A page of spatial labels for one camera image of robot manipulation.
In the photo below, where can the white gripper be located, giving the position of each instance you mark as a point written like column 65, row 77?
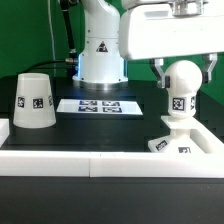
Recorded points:
column 167, row 29

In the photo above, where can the white lamp bulb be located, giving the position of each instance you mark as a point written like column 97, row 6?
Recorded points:
column 185, row 81

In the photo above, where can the white lamp base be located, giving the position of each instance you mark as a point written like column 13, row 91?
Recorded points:
column 179, row 140

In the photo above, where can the white lamp shade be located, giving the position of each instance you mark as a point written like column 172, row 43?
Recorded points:
column 34, row 107

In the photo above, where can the white marker sheet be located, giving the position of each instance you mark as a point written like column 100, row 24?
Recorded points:
column 99, row 107

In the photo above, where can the white border frame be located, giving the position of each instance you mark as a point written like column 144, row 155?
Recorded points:
column 209, row 164

